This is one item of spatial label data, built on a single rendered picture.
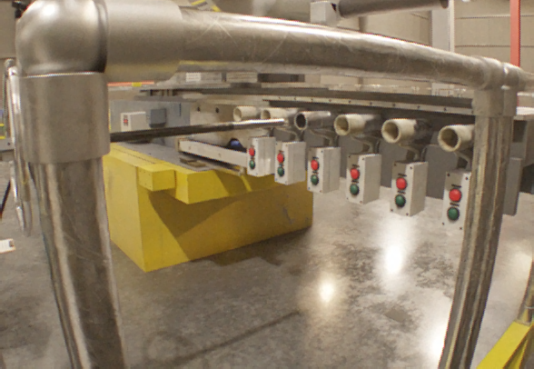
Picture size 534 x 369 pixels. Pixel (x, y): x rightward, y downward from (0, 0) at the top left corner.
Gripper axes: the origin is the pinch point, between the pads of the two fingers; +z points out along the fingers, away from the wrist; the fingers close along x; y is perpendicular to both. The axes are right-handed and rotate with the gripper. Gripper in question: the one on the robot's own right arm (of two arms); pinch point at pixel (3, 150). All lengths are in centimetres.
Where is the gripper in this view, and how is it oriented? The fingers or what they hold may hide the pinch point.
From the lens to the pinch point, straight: 94.9
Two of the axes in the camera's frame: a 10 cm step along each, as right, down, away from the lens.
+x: 5.7, -2.7, -7.7
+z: 7.7, -1.3, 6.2
